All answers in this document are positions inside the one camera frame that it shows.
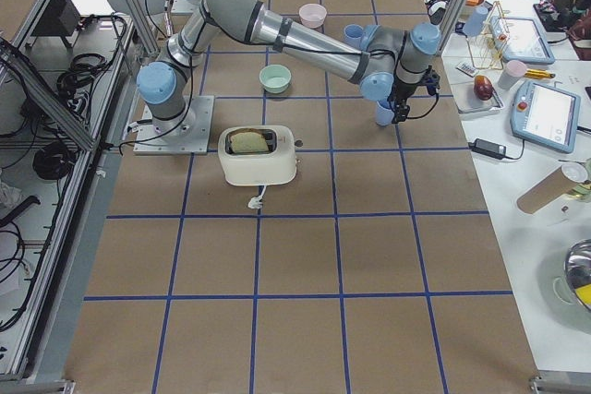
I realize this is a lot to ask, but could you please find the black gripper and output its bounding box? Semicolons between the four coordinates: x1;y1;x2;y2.
386;67;440;124

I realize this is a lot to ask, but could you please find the blue cup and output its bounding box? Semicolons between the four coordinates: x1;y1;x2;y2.
463;6;488;37
344;24;364;49
375;100;395;126

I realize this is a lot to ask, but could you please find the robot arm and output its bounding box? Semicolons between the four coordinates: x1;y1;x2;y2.
137;0;441;135

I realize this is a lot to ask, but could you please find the grey tray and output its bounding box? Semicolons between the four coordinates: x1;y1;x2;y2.
452;83;504;115

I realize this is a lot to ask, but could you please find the red apple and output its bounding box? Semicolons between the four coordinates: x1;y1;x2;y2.
473;75;494;101

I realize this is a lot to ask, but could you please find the black power adapter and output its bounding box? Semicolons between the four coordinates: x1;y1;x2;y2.
468;138;506;160

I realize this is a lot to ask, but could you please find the blue cup on rack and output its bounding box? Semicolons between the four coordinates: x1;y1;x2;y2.
463;6;488;37

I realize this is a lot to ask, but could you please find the pink cup on desk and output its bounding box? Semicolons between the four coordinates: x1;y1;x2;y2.
497;60;528;90

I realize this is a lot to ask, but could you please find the green bowl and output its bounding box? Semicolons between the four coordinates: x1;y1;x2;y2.
259;65;292;94

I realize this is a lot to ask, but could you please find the pink bowl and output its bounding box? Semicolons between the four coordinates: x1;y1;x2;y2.
298;3;327;29

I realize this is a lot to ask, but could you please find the white toaster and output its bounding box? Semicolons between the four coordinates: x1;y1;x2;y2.
218;125;297;186

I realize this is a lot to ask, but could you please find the teach pendant tablet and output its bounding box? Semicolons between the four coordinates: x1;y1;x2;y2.
510;80;581;153
489;17;555;65

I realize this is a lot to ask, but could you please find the bread slice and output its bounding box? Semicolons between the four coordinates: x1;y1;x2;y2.
229;130;269;154

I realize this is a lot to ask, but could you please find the toaster power plug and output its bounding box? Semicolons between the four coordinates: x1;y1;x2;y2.
247;185;267;210

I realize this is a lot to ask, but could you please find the cardboard tube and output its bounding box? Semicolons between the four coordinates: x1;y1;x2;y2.
516;161;588;214

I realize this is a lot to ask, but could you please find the metal bowl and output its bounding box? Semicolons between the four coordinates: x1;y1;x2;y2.
564;239;590;311

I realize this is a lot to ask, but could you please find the gold wire rack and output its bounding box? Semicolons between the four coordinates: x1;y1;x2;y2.
467;1;507;70

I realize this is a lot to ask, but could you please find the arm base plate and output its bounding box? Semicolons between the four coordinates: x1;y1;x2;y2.
133;95;214;155

